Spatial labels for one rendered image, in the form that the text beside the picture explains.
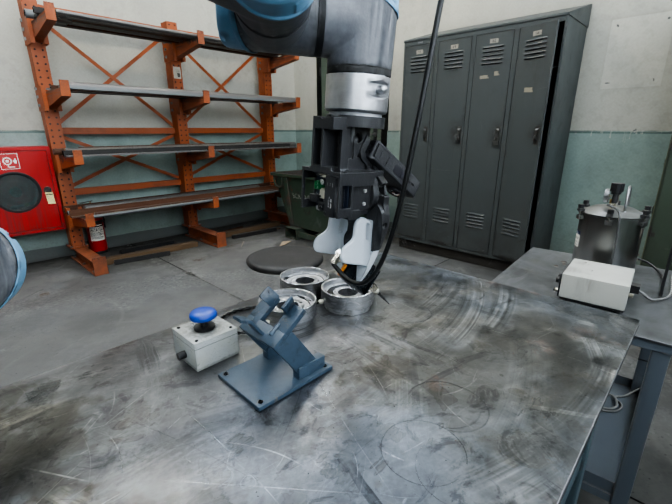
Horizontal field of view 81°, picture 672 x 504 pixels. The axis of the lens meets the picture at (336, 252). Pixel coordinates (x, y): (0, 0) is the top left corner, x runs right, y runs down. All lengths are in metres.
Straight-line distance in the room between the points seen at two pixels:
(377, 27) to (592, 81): 3.34
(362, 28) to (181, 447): 0.49
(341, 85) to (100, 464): 0.48
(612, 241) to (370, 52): 1.10
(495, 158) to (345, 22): 2.99
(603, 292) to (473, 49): 2.63
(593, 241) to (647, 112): 2.33
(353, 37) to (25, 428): 0.58
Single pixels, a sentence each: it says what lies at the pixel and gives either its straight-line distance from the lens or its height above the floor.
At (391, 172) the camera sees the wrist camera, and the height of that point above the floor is 1.08.
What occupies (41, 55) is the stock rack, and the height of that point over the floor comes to 1.68.
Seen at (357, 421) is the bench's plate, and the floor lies 0.80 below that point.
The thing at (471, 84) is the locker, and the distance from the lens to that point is 3.52.
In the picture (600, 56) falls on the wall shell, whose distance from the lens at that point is 3.78.
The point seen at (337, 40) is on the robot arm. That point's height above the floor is 1.22.
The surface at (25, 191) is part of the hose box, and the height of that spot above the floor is 0.65.
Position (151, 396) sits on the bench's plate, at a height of 0.80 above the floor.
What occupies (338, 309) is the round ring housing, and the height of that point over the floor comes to 0.82.
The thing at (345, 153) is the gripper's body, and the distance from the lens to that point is 0.46.
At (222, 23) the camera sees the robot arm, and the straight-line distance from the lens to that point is 0.47.
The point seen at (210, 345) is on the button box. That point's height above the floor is 0.83.
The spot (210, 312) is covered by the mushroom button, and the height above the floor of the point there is 0.87.
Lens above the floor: 1.13
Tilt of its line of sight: 17 degrees down
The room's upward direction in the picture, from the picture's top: straight up
